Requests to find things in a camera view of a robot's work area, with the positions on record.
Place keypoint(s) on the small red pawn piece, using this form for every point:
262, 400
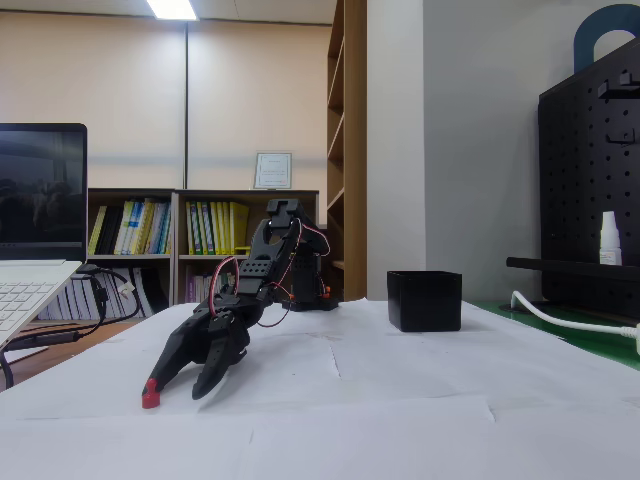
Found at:
149, 400

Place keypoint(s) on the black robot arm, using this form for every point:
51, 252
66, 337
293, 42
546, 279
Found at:
255, 272

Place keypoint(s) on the black open box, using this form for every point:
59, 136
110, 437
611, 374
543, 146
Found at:
425, 305

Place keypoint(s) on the white paper sheet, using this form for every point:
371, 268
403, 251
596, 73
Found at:
125, 450
450, 370
310, 325
380, 445
565, 435
480, 320
290, 385
150, 330

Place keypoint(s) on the purple book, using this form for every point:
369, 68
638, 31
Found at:
190, 290

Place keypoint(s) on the black orange table clamp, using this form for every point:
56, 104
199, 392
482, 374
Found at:
291, 305

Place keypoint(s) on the flat yellow book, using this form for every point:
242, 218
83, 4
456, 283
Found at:
242, 249

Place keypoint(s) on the wide yellow binder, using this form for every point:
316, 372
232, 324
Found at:
239, 227

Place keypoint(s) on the low wooden bookshelf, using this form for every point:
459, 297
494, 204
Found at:
130, 192
225, 193

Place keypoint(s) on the black laptop stand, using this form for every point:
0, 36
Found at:
50, 339

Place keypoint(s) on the black binder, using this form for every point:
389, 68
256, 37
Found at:
109, 232

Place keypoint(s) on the framed certificate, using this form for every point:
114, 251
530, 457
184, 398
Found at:
273, 170

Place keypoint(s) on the white laptop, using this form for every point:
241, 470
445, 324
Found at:
40, 200

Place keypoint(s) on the tall wooden bookshelf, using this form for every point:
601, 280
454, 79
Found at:
356, 125

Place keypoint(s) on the beige roller blind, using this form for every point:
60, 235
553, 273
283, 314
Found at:
100, 75
260, 75

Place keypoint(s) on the ceiling light panel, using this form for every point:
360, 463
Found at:
172, 9

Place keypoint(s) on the black pegboard shelf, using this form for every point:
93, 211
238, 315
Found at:
550, 266

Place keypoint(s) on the green desk mat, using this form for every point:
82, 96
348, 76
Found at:
580, 337

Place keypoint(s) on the black pegboard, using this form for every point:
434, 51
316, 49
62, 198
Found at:
575, 175

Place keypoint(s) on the small white bottle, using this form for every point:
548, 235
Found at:
611, 240

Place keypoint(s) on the black pegboard hook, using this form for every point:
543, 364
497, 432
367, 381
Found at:
605, 91
627, 81
620, 140

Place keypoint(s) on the dark blue arched object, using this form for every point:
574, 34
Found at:
582, 40

